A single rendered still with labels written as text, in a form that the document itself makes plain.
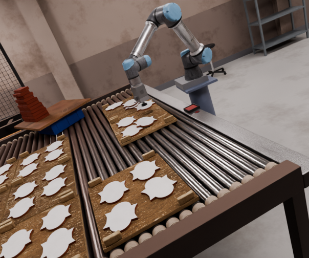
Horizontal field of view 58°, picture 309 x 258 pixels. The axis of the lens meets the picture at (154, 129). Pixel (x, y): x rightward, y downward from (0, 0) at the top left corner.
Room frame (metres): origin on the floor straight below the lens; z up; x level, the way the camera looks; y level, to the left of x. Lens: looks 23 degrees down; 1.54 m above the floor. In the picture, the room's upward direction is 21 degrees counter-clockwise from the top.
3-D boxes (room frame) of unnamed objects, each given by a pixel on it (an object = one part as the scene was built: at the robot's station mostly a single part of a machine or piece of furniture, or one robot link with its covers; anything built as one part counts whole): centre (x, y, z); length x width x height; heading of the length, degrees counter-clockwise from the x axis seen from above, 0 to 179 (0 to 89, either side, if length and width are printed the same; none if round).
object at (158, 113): (1.62, 0.07, 0.93); 0.41 x 0.35 x 0.02; 10
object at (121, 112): (2.04, 0.14, 0.93); 0.41 x 0.35 x 0.02; 11
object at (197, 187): (1.65, 0.11, 0.90); 1.95 x 0.05 x 0.05; 12
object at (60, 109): (2.31, 0.75, 1.03); 0.50 x 0.50 x 0.02; 41
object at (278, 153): (1.71, -0.21, 0.89); 2.08 x 0.09 x 0.06; 12
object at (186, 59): (2.18, -0.46, 1.08); 0.13 x 0.12 x 0.14; 32
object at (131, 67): (1.74, 0.00, 1.24); 0.09 x 0.08 x 0.11; 122
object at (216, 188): (1.66, 0.06, 0.90); 1.95 x 0.05 x 0.05; 12
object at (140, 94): (1.73, 0.02, 1.08); 0.10 x 0.09 x 0.16; 111
